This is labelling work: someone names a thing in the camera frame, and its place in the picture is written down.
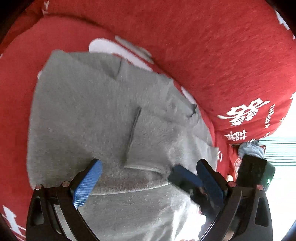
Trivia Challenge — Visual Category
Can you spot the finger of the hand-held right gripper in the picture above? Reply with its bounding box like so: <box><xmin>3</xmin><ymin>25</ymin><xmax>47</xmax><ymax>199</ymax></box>
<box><xmin>167</xmin><ymin>164</ymin><xmax>208</xmax><ymax>209</ymax></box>

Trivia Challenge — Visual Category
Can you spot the blue denim cloth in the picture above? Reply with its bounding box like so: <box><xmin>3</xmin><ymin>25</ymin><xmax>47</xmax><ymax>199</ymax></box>
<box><xmin>238</xmin><ymin>140</ymin><xmax>265</xmax><ymax>159</ymax></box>

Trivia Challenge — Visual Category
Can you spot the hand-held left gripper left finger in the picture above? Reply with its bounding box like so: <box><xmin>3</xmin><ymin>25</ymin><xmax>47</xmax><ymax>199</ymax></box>
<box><xmin>25</xmin><ymin>159</ymin><xmax>103</xmax><ymax>241</ymax></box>

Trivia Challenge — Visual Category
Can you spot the red sofa with white print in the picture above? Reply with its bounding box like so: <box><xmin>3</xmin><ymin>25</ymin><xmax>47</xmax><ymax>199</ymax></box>
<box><xmin>0</xmin><ymin>0</ymin><xmax>296</xmax><ymax>241</ymax></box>

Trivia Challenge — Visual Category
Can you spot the grey fleece garment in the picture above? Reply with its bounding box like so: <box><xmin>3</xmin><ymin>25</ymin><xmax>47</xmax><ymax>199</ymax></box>
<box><xmin>26</xmin><ymin>50</ymin><xmax>219</xmax><ymax>241</ymax></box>

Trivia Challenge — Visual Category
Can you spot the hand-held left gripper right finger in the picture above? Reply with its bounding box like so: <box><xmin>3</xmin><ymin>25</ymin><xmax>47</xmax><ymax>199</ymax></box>
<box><xmin>196</xmin><ymin>159</ymin><xmax>272</xmax><ymax>241</ymax></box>

